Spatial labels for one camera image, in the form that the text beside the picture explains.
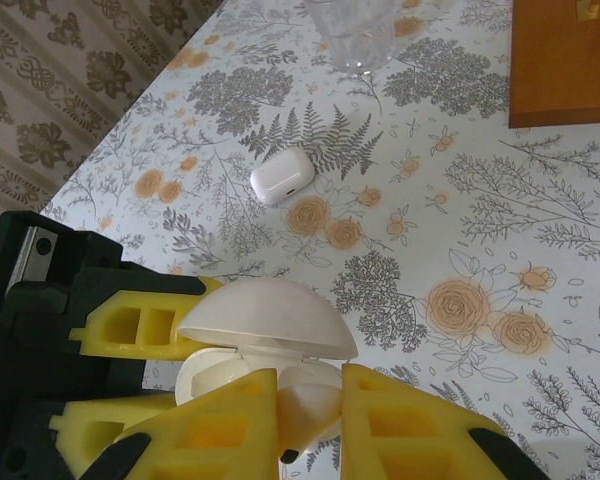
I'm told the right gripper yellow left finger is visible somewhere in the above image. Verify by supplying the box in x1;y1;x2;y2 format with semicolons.
77;368;281;480

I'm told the clear glass tumbler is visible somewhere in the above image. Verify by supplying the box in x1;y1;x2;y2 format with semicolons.
304;0;397;76

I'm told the gold wire rack wooden base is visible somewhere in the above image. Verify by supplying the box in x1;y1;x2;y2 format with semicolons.
507;0;600;131

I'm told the white round earbud case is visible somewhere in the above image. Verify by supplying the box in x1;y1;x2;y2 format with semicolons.
173;277;359;454

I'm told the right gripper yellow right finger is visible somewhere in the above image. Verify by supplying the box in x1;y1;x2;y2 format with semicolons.
340;363;551;480

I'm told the white rectangular earbud case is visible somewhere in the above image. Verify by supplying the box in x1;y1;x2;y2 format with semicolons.
249;145;315;207

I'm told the white earbud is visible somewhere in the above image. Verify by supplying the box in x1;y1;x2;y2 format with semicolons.
277;382;345;464

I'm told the floral tablecloth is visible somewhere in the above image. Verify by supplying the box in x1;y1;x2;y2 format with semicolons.
39;0;600;480

